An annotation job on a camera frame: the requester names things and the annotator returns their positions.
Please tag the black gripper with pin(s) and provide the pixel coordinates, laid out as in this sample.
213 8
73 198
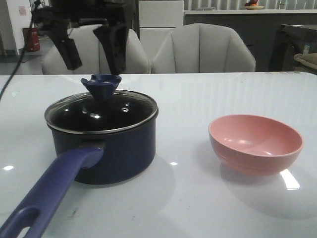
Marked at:
113 15

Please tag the glass lid with blue knob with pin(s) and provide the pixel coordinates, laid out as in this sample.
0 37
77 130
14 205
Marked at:
102 109

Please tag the pink plastic bowl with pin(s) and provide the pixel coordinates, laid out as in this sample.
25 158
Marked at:
255 145

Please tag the left grey upholstered chair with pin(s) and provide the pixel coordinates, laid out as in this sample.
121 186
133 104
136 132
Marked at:
93 57

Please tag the grey upholstered chair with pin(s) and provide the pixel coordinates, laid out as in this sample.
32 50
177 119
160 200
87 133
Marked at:
202 48
93 57

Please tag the red trash bin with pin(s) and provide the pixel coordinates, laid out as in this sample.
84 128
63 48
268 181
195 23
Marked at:
31 38

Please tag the white cabinet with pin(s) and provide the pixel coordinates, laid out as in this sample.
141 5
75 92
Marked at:
156 19

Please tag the right grey upholstered chair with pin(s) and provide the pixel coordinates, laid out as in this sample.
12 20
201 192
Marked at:
202 48

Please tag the dark blue saucepan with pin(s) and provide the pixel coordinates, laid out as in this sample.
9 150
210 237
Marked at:
90 159

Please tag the fruit plate on counter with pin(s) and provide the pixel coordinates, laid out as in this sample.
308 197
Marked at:
252 5

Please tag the dark grey counter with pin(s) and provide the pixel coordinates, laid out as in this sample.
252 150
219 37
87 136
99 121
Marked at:
257 28

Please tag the dark glossy side table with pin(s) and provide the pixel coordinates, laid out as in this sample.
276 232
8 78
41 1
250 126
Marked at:
289 41

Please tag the beige cushion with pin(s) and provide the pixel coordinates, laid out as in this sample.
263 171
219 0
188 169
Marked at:
306 63

